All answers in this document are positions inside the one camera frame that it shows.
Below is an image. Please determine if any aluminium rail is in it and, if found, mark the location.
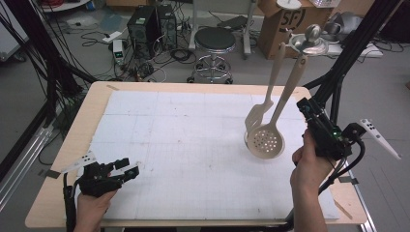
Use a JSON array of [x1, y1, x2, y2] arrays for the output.
[[0, 124, 54, 211], [318, 107, 378, 232]]

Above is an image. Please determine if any round white table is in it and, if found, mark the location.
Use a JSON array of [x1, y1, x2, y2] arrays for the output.
[[38, 0, 92, 14]]

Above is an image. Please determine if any black computer tower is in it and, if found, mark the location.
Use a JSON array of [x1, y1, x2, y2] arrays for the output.
[[156, 3, 179, 51], [126, 5, 160, 61]]

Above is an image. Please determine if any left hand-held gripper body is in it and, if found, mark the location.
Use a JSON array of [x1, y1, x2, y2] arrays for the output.
[[60, 151, 124, 198]]

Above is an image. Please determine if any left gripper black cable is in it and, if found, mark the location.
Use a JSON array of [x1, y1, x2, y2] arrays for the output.
[[62, 173, 79, 232]]

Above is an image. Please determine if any black flat device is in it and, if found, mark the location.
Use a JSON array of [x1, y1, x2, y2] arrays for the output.
[[217, 14, 249, 30]]

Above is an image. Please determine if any black frame post with cables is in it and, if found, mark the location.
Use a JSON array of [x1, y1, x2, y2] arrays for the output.
[[0, 0, 98, 130]]

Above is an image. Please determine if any black round stool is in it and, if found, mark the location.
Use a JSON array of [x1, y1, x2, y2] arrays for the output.
[[187, 26, 237, 85]]

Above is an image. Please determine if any grey plastic bag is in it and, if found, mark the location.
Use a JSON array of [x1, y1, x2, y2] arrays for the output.
[[328, 12, 364, 44]]

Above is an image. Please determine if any white round disc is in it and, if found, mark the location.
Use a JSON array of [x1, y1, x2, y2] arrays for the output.
[[276, 0, 303, 11]]

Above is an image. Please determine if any black metal frame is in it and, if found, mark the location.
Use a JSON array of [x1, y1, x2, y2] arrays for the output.
[[303, 0, 404, 140]]

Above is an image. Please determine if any white power strip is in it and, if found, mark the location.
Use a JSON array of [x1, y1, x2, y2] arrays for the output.
[[334, 43, 385, 59], [102, 30, 124, 44]]

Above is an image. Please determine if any power supply with green display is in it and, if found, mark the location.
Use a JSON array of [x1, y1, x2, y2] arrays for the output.
[[111, 39, 126, 66]]

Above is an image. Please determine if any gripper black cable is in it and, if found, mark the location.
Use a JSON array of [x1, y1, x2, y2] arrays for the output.
[[279, 138, 366, 232], [62, 173, 79, 232]]

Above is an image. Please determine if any person's right hand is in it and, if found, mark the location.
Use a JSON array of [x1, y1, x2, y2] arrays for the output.
[[289, 128, 337, 193]]

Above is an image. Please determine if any beige perforated skimmer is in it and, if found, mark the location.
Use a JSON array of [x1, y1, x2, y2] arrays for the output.
[[246, 53, 308, 160]]

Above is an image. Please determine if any tangle of floor cables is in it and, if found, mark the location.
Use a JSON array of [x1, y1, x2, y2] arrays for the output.
[[79, 28, 198, 83]]

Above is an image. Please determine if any brown cardboard box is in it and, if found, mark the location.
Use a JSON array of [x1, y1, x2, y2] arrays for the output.
[[257, 0, 335, 61]]

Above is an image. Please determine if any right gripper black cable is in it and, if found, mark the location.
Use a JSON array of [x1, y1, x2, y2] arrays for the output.
[[279, 138, 366, 232]]

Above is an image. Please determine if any white grid mat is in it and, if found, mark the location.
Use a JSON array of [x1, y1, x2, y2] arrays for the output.
[[63, 90, 341, 221]]

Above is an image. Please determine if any black tape piece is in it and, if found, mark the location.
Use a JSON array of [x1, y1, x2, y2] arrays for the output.
[[337, 175, 360, 186], [38, 168, 62, 180]]

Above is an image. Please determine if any person's left hand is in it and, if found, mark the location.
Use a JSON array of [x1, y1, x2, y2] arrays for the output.
[[74, 188, 119, 224]]

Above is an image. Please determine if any white cabinet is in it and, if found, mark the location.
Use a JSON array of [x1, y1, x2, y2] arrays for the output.
[[0, 0, 31, 63]]

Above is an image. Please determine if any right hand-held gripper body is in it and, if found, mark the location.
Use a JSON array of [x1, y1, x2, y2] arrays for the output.
[[304, 106, 402, 161]]

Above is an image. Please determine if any beige slotted turner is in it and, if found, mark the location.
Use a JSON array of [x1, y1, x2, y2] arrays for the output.
[[244, 42, 287, 135]]

